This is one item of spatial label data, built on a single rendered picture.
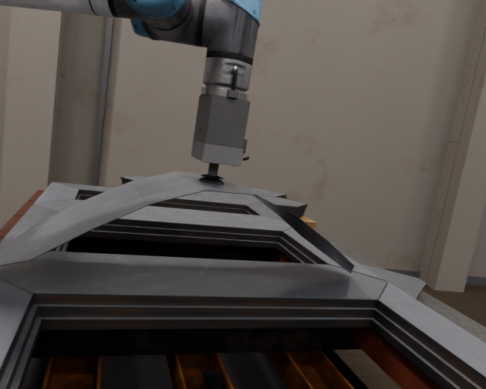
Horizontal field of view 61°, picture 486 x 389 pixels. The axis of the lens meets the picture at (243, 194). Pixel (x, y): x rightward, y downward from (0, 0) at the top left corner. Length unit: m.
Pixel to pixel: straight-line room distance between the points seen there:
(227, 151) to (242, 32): 0.18
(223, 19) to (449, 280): 3.69
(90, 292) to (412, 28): 3.60
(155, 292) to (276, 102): 2.86
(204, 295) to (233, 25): 0.41
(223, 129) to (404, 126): 3.30
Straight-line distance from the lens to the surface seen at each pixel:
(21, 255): 0.63
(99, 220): 0.59
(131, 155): 3.31
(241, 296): 0.68
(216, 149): 0.64
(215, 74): 0.65
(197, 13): 0.66
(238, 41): 0.66
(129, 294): 0.64
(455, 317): 1.18
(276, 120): 3.40
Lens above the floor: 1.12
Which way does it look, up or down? 9 degrees down
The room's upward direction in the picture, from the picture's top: 9 degrees clockwise
